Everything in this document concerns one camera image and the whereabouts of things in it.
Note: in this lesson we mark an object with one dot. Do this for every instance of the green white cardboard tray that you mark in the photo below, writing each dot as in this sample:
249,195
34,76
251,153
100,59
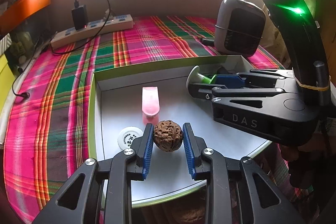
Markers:
168,108

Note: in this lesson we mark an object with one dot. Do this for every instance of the black rectangular device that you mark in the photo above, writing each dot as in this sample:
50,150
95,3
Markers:
223,71

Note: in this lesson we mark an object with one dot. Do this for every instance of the green white spool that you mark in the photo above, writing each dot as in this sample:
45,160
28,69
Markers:
195,77

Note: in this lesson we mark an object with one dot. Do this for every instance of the white small jar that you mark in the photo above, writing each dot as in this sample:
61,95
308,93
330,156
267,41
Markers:
127,136

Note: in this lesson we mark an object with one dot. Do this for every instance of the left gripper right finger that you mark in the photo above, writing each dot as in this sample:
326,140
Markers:
259,199

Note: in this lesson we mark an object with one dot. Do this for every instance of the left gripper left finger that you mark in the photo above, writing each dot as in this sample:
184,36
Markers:
96,184

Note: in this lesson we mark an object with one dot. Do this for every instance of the yellow box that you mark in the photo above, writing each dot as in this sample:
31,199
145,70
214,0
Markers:
6,80

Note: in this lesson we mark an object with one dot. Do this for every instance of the beige power strip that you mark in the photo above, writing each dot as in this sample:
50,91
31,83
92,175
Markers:
71,35

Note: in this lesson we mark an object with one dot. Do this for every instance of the grey portable heater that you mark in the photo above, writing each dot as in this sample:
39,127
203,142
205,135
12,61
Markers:
239,28

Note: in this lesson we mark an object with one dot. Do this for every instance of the brown walnut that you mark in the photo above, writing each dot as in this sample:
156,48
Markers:
168,136
193,214

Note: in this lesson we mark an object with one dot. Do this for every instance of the black charger adapter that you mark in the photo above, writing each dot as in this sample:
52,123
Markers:
79,16

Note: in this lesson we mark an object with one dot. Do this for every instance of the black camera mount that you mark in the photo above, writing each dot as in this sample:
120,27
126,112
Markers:
305,48

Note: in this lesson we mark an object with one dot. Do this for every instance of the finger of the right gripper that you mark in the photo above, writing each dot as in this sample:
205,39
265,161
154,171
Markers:
255,78
210,91

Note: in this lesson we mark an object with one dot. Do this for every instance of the orange planter tray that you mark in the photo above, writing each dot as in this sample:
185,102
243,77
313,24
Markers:
18,12

